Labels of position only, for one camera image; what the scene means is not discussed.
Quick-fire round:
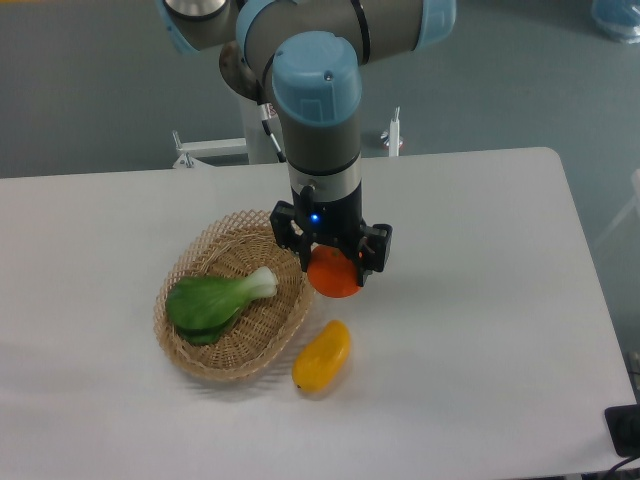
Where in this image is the yellow mango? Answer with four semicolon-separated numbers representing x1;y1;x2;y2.
291;320;351;394

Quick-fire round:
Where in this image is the blue object top right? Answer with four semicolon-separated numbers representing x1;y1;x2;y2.
591;0;639;44

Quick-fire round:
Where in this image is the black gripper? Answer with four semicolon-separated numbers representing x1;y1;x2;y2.
269;184;392;287

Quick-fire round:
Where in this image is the black device at table edge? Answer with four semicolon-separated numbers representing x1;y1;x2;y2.
604;404;639;457

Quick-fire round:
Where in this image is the orange fruit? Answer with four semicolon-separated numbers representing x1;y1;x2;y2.
307;245;360;298

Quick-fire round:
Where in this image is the white robot stand frame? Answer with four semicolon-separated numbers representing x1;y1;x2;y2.
171;94;405;169

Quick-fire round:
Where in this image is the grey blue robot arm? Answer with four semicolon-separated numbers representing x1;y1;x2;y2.
156;1;457;285

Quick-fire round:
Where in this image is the woven wicker basket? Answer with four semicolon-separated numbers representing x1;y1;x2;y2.
154;210;313;381

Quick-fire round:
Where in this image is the green bok choy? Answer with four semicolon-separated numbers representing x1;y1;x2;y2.
165;266;278;345

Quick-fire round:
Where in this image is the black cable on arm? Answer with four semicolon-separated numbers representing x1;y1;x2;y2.
254;49;288;164

